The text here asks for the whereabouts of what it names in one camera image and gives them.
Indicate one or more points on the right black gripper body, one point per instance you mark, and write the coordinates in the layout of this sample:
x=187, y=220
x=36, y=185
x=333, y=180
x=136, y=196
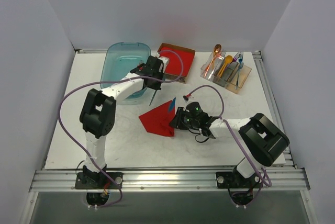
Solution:
x=179, y=117

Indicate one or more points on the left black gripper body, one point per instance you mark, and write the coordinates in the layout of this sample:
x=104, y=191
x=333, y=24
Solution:
x=154, y=83

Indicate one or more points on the blue plastic knife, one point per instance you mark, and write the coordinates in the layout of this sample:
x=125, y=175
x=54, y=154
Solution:
x=171, y=108

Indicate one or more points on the red paper napkin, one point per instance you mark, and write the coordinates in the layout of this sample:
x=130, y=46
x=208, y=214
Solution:
x=157, y=120

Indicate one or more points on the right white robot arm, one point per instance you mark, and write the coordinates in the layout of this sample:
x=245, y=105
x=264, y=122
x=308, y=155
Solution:
x=260, y=141

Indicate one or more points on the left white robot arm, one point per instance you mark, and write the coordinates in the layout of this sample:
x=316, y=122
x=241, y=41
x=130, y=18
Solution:
x=99, y=109

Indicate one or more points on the red napkin stack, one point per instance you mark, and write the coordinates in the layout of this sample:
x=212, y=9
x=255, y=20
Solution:
x=174, y=67

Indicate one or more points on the cardboard napkin box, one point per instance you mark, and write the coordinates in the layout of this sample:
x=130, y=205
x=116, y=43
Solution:
x=180, y=59

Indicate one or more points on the teal plastic basin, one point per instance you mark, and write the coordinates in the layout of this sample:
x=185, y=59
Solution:
x=123, y=57

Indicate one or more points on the clear utensil organizer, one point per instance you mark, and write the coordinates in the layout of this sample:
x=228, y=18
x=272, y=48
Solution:
x=229, y=77

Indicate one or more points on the copper metallic spoon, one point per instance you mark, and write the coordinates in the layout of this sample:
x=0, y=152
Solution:
x=216, y=53

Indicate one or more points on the yellow plastic spoon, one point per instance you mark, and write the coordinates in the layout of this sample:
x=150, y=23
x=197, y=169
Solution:
x=228, y=59

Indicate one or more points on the silver fork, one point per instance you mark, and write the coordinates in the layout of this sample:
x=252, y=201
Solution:
x=221, y=55

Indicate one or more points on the blue plastic fork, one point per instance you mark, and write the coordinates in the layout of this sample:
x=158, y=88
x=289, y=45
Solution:
x=241, y=64

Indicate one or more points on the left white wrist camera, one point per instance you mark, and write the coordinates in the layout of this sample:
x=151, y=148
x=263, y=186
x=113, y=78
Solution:
x=165, y=62

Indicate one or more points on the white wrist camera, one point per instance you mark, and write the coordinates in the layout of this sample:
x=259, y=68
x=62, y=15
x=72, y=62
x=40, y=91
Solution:
x=165, y=62
x=187, y=98

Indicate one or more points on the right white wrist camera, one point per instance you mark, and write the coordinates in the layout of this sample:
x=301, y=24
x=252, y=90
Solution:
x=187, y=98

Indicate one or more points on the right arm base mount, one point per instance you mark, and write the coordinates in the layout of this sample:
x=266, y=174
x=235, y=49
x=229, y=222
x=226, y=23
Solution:
x=232, y=179

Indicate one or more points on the aluminium frame rail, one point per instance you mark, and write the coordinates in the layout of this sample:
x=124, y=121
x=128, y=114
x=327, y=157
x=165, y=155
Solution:
x=156, y=164

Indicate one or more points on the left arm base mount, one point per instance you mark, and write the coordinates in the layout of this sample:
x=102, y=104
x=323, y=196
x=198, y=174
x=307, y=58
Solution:
x=99, y=182

